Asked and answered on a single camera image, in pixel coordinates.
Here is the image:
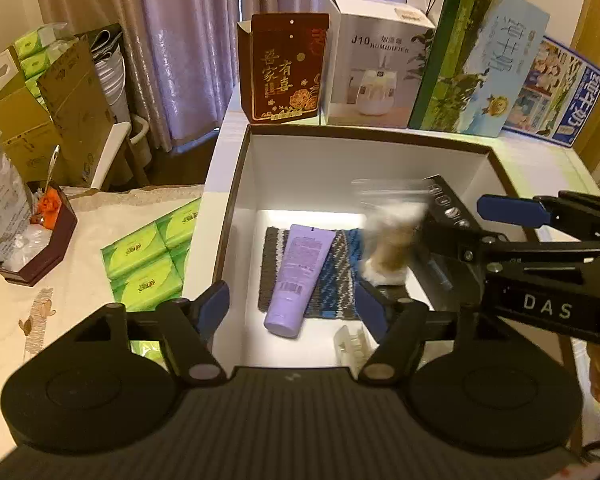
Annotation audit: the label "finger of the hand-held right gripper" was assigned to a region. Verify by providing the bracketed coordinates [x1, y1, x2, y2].
[420, 219, 498, 308]
[477, 191, 600, 243]

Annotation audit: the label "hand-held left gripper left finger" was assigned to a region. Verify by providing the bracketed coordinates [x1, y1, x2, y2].
[35, 280, 230, 386]

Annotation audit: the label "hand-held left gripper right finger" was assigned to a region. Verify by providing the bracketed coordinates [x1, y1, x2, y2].
[358, 282, 546, 386]

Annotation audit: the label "white hair claw clip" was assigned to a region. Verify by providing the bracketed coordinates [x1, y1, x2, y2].
[333, 325, 378, 367]

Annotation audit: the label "black product box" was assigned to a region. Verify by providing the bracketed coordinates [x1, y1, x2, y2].
[415, 175, 481, 291]

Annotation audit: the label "striped knitted cloth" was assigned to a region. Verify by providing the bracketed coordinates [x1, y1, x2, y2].
[257, 226, 376, 320]

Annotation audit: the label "cotton swab bag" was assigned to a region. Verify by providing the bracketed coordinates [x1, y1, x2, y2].
[352, 177, 428, 286]

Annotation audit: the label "purple tube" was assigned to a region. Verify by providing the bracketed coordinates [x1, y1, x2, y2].
[264, 224, 337, 337]

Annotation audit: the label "brown cardboard box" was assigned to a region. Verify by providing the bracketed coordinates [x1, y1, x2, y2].
[182, 124, 523, 368]

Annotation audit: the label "bundle of green tissue packs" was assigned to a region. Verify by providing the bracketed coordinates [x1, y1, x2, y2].
[101, 197, 203, 361]

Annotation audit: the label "blue milk carton box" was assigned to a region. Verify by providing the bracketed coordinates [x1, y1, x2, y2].
[502, 36, 600, 148]

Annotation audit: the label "green milk carton box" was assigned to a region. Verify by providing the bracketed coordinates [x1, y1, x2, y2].
[408, 0, 551, 139]

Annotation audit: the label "dark red tray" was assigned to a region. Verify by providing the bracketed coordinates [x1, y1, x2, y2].
[0, 185, 78, 287]

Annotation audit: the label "orange toy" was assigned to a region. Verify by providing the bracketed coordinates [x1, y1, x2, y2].
[35, 187, 63, 228]

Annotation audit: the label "white humidifier box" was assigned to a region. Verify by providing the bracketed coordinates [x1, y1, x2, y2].
[320, 0, 438, 128]

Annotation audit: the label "metal stick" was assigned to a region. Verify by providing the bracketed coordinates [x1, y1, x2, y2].
[45, 145, 61, 193]

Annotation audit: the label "open tan cardboard carton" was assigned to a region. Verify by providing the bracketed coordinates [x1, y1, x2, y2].
[0, 35, 116, 188]

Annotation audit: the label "white bucket in black bag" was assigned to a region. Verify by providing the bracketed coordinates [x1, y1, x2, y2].
[90, 30, 131, 126]

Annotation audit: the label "dark red gift box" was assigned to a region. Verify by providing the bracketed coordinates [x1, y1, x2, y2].
[237, 12, 331, 123]

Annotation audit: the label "purple curtain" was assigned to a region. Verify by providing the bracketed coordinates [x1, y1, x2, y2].
[30, 0, 416, 151]

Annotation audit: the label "green tissue packs in carton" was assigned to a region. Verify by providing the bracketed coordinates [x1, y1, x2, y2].
[12, 30, 51, 106]

